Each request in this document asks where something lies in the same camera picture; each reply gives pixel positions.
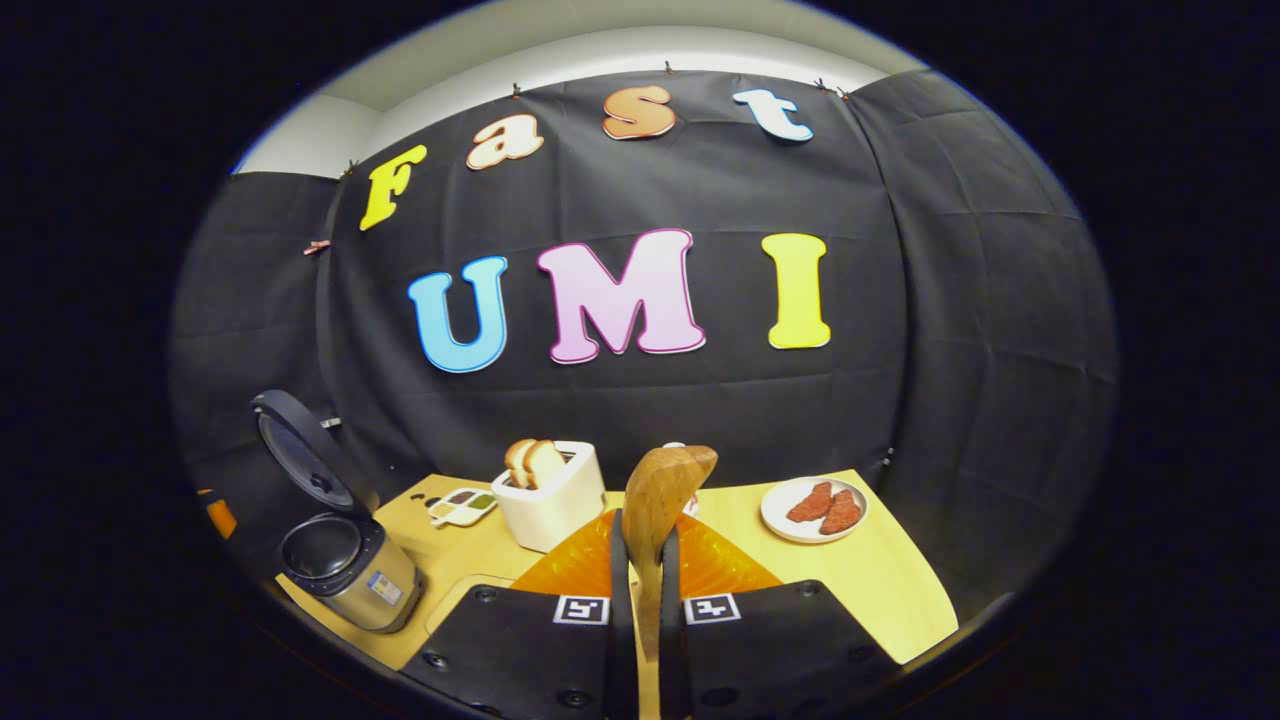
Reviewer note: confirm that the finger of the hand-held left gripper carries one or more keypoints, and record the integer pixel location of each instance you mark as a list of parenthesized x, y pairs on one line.
[(220, 517)]

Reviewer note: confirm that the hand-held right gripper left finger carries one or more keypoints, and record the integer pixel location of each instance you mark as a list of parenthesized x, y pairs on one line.
[(620, 640)]

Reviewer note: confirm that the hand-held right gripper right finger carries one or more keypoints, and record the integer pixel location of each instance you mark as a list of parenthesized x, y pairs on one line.
[(672, 640)]

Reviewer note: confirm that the wooden spoon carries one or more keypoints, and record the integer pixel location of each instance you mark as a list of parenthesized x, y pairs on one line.
[(660, 500)]

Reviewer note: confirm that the dark grey rice cooker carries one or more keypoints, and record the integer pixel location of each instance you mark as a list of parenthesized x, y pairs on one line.
[(370, 585)]

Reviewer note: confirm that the white milk bottle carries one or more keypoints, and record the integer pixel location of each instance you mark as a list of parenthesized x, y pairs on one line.
[(691, 503)]

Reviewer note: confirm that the white toaster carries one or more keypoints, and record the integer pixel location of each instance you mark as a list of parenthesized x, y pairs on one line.
[(550, 515)]

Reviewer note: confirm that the clear glass dish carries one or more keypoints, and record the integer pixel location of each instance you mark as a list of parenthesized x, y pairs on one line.
[(470, 590)]

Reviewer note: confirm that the white round plate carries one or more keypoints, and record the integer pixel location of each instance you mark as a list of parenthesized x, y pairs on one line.
[(778, 520)]

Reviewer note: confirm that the toast bread slice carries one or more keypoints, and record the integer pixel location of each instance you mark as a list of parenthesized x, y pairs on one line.
[(545, 462), (518, 462)]

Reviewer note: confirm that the red meat piece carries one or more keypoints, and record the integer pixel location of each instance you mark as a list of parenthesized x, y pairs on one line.
[(810, 502), (841, 512)]

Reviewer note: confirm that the white divided grain dish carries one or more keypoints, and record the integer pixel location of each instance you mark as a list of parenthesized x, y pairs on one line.
[(462, 505)]

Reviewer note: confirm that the black backdrop cloth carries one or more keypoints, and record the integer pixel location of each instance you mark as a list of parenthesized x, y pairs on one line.
[(700, 400)]

